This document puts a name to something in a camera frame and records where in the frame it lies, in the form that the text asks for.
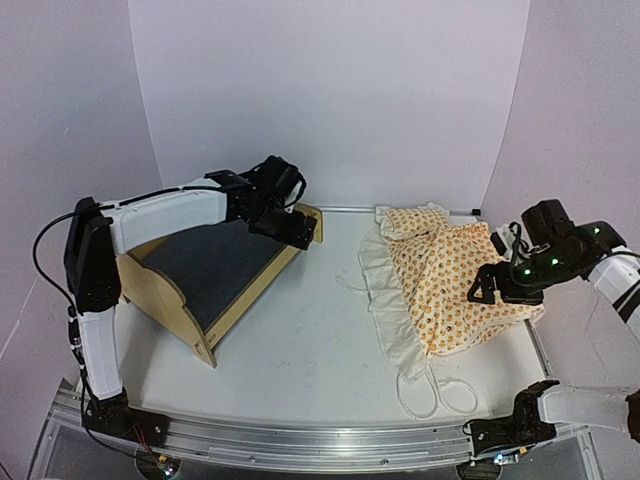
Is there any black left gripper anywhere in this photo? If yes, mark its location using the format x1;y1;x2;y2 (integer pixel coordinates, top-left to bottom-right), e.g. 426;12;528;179
245;201;317;251

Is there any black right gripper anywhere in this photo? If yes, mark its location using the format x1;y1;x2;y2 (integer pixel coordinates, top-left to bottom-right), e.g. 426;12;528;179
466;247;576;307

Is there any duck print mattress cushion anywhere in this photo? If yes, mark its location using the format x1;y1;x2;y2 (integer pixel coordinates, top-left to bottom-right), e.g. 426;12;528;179
335;201;546;421

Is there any wooden pet bed frame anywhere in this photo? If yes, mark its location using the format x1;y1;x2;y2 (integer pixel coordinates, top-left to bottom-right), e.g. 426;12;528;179
117;221;302;368

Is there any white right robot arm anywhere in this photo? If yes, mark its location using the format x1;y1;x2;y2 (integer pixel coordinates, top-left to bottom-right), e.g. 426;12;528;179
467;199;639;454

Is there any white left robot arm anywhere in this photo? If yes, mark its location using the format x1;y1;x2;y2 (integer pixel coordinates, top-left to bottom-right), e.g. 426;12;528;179
57;156;319;437

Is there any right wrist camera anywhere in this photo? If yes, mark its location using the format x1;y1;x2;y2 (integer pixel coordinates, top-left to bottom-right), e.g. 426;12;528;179
490;224;516;261

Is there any aluminium front rail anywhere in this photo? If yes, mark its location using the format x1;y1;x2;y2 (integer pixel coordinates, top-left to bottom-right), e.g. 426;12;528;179
47;379;586;469

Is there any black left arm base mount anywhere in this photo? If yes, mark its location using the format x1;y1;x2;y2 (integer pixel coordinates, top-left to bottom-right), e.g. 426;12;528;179
83;391;170;447

